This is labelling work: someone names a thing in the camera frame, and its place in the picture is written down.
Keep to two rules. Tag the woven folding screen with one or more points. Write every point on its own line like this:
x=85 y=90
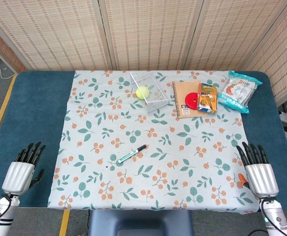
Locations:
x=143 y=34

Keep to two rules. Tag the green white marker pen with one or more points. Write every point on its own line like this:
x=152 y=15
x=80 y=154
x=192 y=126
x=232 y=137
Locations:
x=132 y=154

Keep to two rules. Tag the yellow tennis ball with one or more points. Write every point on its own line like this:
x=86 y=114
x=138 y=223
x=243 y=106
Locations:
x=142 y=92

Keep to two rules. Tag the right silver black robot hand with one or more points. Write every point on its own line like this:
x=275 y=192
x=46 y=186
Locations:
x=261 y=177

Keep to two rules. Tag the clear plastic box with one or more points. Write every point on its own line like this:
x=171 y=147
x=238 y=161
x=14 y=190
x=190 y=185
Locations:
x=150 y=91

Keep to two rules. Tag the brown spiral notebook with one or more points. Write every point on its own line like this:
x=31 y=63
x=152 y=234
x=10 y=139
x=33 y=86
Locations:
x=186 y=98

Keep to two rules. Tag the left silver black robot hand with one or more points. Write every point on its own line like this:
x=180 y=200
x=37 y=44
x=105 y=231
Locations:
x=20 y=175

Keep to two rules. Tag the orange snack packet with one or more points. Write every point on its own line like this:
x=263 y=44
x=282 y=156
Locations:
x=207 y=98

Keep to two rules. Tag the floral patterned tablecloth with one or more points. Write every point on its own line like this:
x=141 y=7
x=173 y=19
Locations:
x=155 y=140

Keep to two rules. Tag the red round disc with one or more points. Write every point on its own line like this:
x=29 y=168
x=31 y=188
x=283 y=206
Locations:
x=192 y=101

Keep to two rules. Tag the teal white plastic bag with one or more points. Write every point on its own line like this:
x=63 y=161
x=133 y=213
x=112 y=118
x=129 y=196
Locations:
x=239 y=92

